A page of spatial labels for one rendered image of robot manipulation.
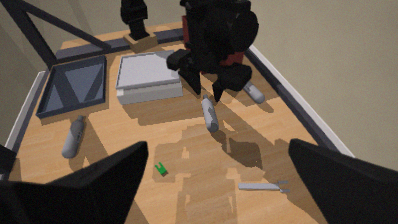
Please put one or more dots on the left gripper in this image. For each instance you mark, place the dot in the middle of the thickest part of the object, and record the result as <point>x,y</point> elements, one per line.
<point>205,57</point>

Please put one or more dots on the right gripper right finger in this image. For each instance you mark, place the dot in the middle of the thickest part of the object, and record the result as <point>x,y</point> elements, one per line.
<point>347,190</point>

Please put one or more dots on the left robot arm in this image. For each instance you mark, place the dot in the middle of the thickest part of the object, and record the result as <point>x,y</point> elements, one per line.
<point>229,23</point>

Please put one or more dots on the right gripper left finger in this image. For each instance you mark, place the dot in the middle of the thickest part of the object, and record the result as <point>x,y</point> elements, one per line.
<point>101,193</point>

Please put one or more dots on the grey spanner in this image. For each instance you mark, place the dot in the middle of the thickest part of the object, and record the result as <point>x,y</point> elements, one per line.
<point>263,186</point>

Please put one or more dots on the grey gas cylinder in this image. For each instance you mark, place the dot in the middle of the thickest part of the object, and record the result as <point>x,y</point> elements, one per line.
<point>73,138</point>
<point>254,93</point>
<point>209,114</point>

